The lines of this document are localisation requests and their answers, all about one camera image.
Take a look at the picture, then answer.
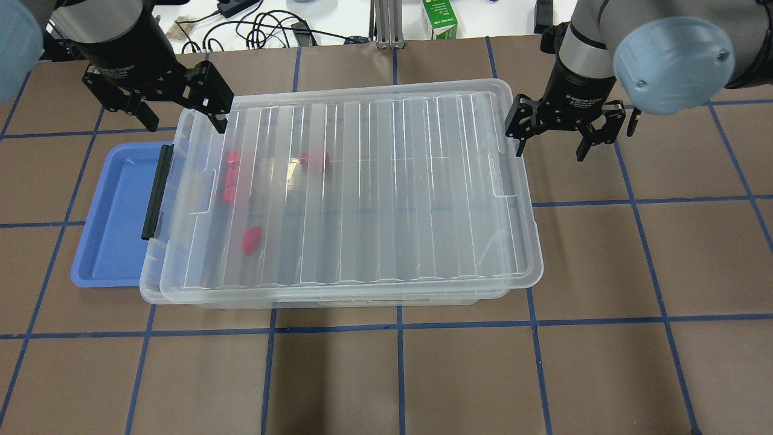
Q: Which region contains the clear plastic box lid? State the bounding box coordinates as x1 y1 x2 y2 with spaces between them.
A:
160 89 544 304

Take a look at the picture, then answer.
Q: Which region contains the red block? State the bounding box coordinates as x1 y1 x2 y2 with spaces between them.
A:
222 185 236 204
299 152 331 173
224 168 239 187
225 150 241 169
241 225 263 256

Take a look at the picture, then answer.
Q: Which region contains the black power adapter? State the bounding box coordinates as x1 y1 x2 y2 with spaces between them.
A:
216 0 261 18

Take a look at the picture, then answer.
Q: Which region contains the green white carton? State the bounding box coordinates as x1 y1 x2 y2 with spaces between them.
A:
420 0 459 40

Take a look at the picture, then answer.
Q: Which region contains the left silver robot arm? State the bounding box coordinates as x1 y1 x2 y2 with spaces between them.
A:
1 1 234 134

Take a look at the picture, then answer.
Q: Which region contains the red block under lid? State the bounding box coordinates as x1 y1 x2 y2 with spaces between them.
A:
299 152 331 173

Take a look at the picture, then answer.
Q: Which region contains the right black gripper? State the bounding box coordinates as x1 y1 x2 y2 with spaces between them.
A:
505 63 626 162

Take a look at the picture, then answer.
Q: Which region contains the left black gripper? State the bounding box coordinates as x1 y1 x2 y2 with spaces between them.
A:
82 24 234 134

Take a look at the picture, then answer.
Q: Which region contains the black box latch handle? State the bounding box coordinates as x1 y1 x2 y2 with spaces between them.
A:
141 143 175 240

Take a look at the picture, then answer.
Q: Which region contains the clear plastic storage box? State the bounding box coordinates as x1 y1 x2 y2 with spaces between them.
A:
140 77 532 310

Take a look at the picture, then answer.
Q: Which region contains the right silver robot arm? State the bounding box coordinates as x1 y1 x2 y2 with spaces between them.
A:
504 1 772 161

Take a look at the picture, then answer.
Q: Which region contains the blue plastic tray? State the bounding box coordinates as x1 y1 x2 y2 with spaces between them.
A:
70 141 163 288

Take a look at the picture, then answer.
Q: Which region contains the aluminium frame post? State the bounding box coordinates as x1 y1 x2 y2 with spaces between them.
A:
370 1 404 50

